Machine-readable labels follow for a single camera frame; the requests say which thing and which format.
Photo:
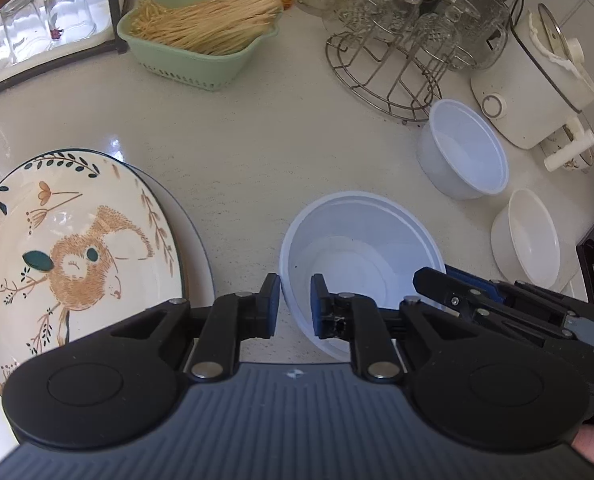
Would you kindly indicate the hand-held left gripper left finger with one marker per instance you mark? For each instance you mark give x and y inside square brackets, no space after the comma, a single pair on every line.
[275,305]

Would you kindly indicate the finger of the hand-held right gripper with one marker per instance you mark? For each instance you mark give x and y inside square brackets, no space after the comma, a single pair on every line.
[434,282]
[469,280]

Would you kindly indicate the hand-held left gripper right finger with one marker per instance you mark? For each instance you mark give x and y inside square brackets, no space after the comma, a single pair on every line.
[318,305]

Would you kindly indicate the translucent plastic bowl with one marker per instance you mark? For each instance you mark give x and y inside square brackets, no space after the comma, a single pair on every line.
[464,150]
[357,240]

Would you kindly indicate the rabbit print plate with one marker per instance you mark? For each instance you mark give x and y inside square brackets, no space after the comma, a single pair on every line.
[77,240]

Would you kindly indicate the cream ceramic bowl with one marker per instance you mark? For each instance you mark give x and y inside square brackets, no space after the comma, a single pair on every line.
[527,240]

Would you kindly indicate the floral print mug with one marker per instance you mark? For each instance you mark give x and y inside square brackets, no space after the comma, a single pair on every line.
[554,142]

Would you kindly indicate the white electric cooker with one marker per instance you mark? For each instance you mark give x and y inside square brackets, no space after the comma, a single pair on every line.
[527,95]

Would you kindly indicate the green plastic basket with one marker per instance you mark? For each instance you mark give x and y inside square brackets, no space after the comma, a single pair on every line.
[192,67]

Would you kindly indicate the glass pot lid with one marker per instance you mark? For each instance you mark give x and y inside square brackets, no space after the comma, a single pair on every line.
[559,35]

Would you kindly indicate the bundle of dry noodles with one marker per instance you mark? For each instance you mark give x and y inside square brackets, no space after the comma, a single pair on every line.
[212,15]

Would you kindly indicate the black dish rack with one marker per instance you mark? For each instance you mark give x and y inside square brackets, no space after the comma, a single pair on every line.
[118,20]

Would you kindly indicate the white drip tray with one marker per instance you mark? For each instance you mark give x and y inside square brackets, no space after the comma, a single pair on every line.
[104,15]

